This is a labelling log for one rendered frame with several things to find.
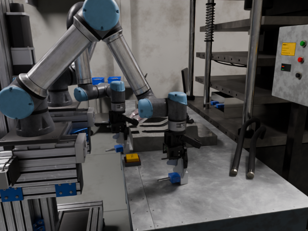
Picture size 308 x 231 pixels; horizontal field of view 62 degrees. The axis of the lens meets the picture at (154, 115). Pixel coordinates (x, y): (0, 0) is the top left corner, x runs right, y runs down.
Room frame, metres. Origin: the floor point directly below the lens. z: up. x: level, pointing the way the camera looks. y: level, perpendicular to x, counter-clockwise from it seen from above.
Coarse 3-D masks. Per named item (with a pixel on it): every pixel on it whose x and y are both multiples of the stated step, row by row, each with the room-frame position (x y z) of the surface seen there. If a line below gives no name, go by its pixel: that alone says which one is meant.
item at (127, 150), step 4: (120, 144) 1.34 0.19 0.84; (128, 144) 1.32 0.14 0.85; (112, 148) 1.31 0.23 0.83; (116, 148) 1.30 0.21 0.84; (120, 148) 1.31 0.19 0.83; (124, 148) 1.31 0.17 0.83; (128, 148) 1.32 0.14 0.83; (116, 152) 1.30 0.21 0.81; (124, 152) 1.31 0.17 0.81; (128, 152) 1.32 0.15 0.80
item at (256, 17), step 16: (192, 0) 2.72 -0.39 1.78; (256, 0) 1.59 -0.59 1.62; (192, 16) 2.72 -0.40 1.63; (256, 16) 1.58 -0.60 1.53; (192, 32) 2.72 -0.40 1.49; (256, 32) 1.58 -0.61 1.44; (192, 48) 2.72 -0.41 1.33; (256, 48) 1.58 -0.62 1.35; (192, 64) 2.72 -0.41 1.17; (256, 64) 1.58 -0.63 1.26; (192, 80) 2.73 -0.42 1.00; (192, 96) 2.71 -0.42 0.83; (240, 128) 1.63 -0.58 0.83
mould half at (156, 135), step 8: (136, 128) 1.48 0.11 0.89; (144, 128) 1.48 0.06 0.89; (152, 128) 1.49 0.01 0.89; (160, 128) 1.49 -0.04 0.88; (192, 128) 1.39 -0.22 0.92; (200, 128) 1.55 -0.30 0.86; (208, 128) 1.55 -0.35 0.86; (136, 136) 1.34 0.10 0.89; (144, 136) 1.34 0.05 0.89; (152, 136) 1.35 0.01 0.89; (160, 136) 1.35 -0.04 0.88; (192, 136) 1.39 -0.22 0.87; (200, 136) 1.41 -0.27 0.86; (208, 136) 1.41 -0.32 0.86; (216, 136) 1.42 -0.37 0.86; (136, 144) 1.33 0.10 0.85; (144, 144) 1.34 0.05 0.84; (152, 144) 1.34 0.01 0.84; (160, 144) 1.35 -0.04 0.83; (208, 144) 1.41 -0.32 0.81; (216, 144) 1.42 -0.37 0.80
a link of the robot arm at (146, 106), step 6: (150, 96) 1.03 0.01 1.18; (138, 102) 0.98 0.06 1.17; (144, 102) 0.96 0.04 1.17; (150, 102) 0.96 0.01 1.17; (156, 102) 0.96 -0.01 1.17; (162, 102) 0.96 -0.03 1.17; (138, 108) 0.98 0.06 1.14; (144, 108) 0.94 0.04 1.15; (150, 108) 0.95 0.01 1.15; (156, 108) 0.95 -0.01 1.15; (162, 108) 0.95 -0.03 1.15; (144, 114) 0.94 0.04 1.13; (150, 114) 0.95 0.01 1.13; (156, 114) 0.95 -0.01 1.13; (162, 114) 0.96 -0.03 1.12
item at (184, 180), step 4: (172, 172) 1.02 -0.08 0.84; (176, 172) 1.01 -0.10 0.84; (168, 176) 1.00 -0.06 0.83; (172, 176) 0.98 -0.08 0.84; (176, 176) 0.98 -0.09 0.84; (180, 176) 0.98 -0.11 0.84; (184, 176) 0.99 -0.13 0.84; (160, 180) 0.97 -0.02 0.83; (164, 180) 0.97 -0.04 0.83; (172, 180) 0.97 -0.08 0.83; (176, 180) 0.98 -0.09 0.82; (180, 180) 0.98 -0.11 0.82; (184, 180) 0.99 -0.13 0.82; (180, 184) 0.98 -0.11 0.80
